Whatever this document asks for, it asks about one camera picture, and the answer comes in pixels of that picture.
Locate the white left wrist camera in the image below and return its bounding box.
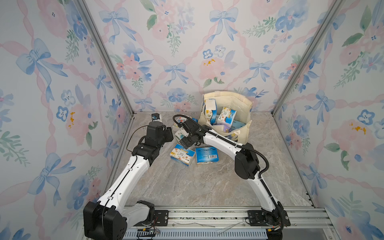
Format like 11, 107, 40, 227
151, 113, 162, 122

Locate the aluminium corner post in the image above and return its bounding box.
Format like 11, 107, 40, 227
271, 0, 344, 117
74, 0, 134, 117

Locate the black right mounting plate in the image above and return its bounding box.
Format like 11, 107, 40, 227
247, 209, 291, 227

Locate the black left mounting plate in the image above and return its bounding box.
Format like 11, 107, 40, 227
134, 210, 169, 227

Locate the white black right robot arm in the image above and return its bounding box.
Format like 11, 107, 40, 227
177, 118, 291, 231

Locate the teal tissue pack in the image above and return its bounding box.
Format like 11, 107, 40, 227
175, 130, 185, 142

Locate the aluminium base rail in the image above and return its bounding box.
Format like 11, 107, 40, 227
121, 207, 339, 240

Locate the left aluminium corner post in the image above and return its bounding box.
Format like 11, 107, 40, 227
74, 0, 134, 117

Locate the blue white tissue pack back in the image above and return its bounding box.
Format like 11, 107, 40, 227
204, 99, 217, 125

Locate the right aluminium corner post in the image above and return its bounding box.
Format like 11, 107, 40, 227
271, 0, 344, 117

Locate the cream canvas tote bag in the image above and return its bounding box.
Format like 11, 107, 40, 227
198, 91, 253, 144

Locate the light blue tissue pack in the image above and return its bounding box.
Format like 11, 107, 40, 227
231, 120, 246, 131

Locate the black mounting plate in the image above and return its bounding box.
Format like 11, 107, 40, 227
134, 210, 169, 227
247, 209, 291, 227

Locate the blue cartoon tissue pack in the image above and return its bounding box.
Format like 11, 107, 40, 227
170, 144, 196, 166
217, 107, 237, 127

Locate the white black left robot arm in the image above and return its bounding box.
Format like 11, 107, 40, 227
83, 114, 173, 240

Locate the purple tissue pack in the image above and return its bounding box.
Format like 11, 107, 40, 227
217, 125, 232, 133

